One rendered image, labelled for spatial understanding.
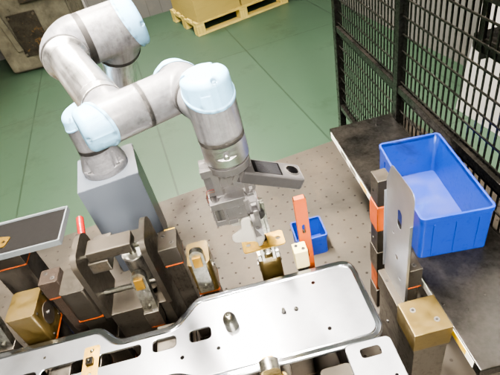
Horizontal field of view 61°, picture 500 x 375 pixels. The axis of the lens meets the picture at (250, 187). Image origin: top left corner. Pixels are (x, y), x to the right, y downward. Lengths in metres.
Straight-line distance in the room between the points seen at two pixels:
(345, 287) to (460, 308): 0.25
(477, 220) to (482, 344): 0.26
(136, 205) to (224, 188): 0.81
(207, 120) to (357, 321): 0.60
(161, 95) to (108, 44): 0.37
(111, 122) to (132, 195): 0.82
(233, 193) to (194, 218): 1.06
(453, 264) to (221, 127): 0.68
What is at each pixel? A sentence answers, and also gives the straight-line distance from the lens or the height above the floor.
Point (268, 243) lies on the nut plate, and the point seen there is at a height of 1.25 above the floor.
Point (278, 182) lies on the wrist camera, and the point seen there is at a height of 1.40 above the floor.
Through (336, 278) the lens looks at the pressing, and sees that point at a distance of 1.09.
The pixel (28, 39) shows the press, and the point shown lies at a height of 0.40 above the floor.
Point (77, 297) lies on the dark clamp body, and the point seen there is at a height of 1.06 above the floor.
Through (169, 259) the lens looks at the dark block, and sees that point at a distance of 1.12.
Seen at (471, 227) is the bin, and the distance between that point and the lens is 1.08.
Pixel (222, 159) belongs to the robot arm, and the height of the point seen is 1.49.
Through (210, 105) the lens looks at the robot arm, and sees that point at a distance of 0.61.
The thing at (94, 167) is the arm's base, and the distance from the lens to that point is 1.45.
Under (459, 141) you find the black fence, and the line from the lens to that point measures 1.24.
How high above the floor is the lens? 1.87
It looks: 39 degrees down
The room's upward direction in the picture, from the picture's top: 14 degrees counter-clockwise
